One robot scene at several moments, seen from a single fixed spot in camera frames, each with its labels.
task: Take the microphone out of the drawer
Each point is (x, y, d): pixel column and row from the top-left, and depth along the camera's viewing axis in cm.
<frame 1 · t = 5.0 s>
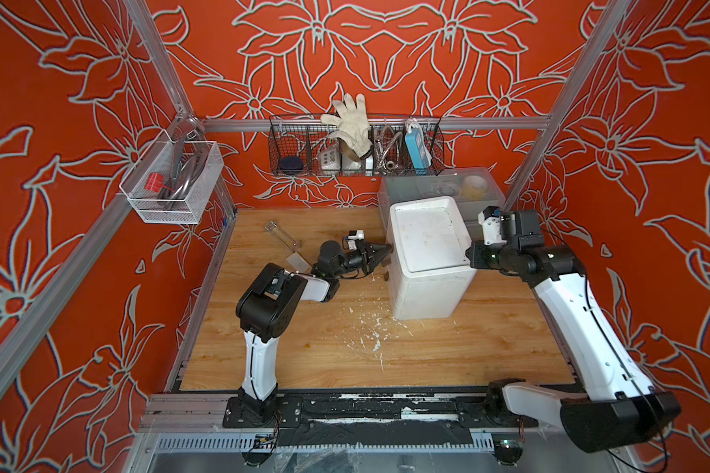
left hand: (392, 248, 82), fingers closed
right hand: (464, 249, 74), fingers closed
white drawer cabinet: (429, 275, 73), point 25 cm above the table
clear glass tube: (279, 233, 115), on the table
yellow tape roll in box: (473, 187, 102), point 20 cm above the table

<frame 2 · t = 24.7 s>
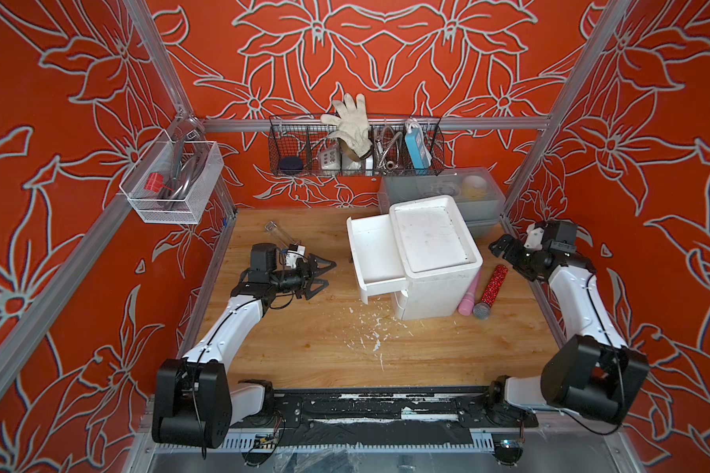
left hand: (332, 273, 77), fingers open
right hand: (497, 249, 83), fingers open
white upper drawer: (376, 259, 89), point 15 cm above the table
red glitter microphone: (482, 310, 89), point 4 cm above the table
pink microphone: (467, 303, 91), point 4 cm above the table
the other named things where they were.

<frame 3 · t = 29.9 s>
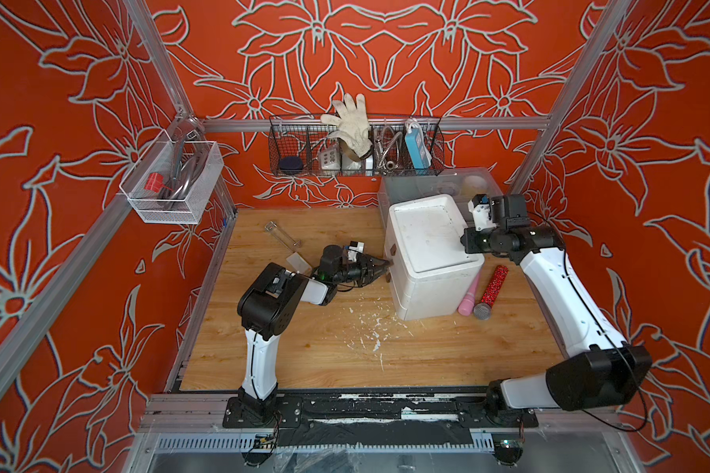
left hand: (389, 266, 87), fingers open
right hand: (458, 235, 79), fingers closed
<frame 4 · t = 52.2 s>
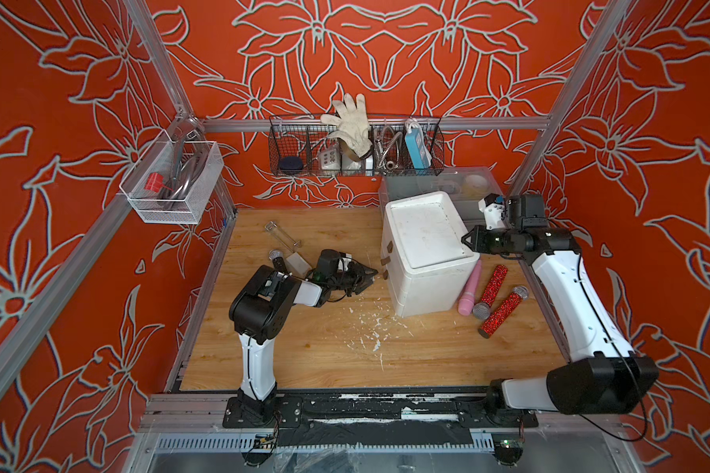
left hand: (378, 274, 92), fingers open
right hand: (459, 235, 76), fingers closed
red glitter microphone 2: (503, 311, 90), point 3 cm above the table
black glitter microphone: (278, 261, 102), point 4 cm above the table
